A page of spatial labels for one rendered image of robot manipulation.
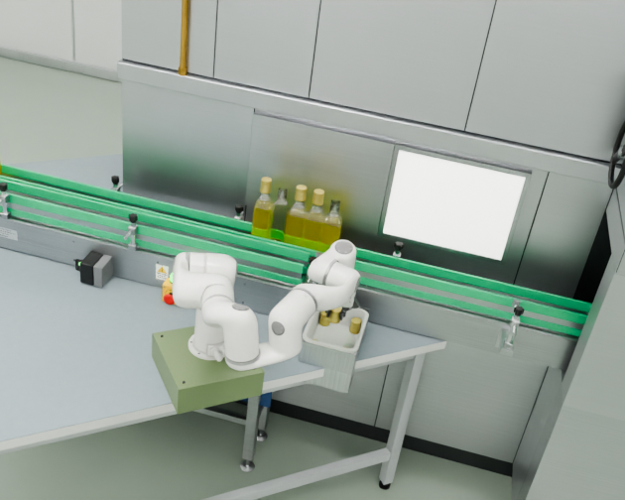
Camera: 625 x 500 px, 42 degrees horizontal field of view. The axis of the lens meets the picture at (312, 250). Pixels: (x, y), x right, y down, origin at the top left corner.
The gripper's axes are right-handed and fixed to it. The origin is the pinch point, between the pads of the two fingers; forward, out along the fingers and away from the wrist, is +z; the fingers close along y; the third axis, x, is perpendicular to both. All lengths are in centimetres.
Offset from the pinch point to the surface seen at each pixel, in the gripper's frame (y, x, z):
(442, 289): -30.3, -21.8, 4.0
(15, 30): 309, -312, 155
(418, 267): -21.2, -29.4, 4.8
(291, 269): 17.6, -13.4, 1.4
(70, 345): 74, 28, 10
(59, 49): 274, -309, 163
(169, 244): 59, -14, 4
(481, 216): -37, -43, -11
